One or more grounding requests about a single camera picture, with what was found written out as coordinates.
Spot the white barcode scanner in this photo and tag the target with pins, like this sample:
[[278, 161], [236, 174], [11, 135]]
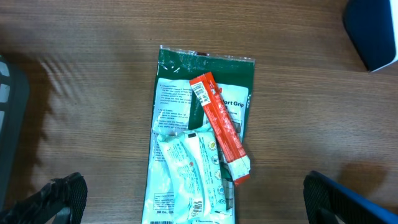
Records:
[[372, 27]]

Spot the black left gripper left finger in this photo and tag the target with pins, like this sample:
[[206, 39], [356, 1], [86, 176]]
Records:
[[62, 200]]

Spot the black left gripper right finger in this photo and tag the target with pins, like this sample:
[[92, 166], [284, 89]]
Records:
[[327, 201]]

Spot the green 3M glove package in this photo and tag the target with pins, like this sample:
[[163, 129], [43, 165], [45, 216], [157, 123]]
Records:
[[176, 108]]

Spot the light teal wipes packet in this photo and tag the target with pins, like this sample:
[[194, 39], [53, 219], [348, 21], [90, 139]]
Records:
[[201, 194]]

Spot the grey plastic mesh basket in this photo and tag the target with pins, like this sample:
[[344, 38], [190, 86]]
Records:
[[14, 96]]

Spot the red stick sachet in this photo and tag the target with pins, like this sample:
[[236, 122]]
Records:
[[208, 93]]

